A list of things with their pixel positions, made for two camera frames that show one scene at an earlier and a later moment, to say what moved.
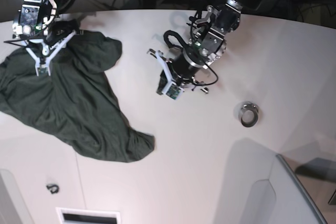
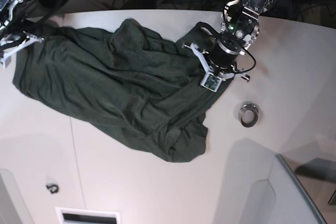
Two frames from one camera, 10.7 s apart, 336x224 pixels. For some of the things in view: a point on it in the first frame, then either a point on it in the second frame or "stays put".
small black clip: x=50 y=185 stays put
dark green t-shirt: x=75 y=98 to x=129 y=81
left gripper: x=59 y=29 to x=29 y=39
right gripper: x=185 y=68 to x=223 y=57
